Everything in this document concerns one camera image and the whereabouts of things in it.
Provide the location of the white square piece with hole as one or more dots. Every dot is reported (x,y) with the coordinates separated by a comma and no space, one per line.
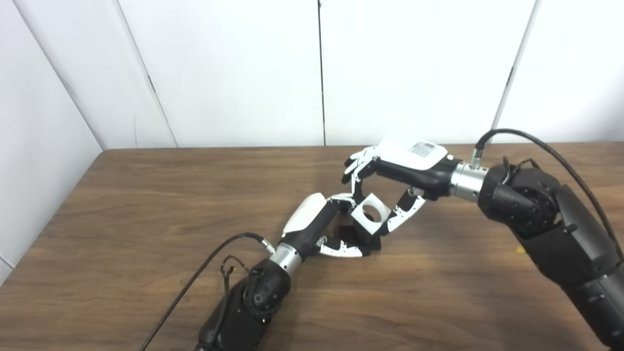
(360,227)

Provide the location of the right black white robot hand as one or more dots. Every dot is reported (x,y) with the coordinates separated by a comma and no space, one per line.
(414,161)

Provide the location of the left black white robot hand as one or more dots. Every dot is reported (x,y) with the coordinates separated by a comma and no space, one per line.
(307,219)

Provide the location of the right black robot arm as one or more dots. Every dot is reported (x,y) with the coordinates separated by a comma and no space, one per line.
(560,229)

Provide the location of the black peg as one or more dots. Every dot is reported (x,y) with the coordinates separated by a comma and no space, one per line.
(371,244)

